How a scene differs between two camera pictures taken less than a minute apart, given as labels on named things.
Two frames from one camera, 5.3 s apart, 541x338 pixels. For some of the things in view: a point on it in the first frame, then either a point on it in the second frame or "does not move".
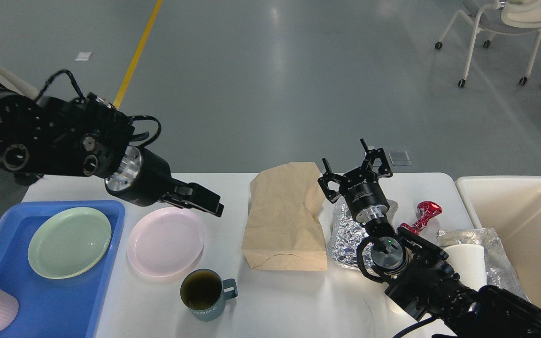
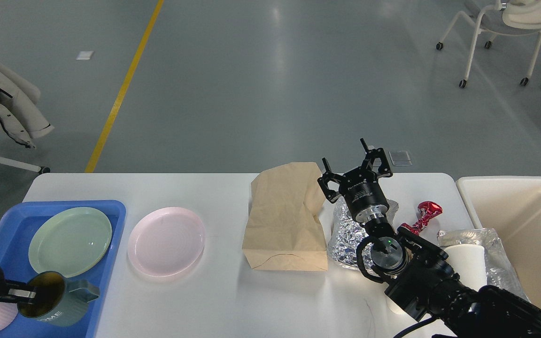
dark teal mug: (205, 293) → (59, 302)
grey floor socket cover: (399, 157) does not move
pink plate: (164, 241) does not move
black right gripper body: (363, 193) does not move
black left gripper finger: (194, 193) → (20, 286)
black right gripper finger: (332, 195) does not move
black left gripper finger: (182, 204) → (19, 295)
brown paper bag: (281, 233) does not move
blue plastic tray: (48, 307) does not move
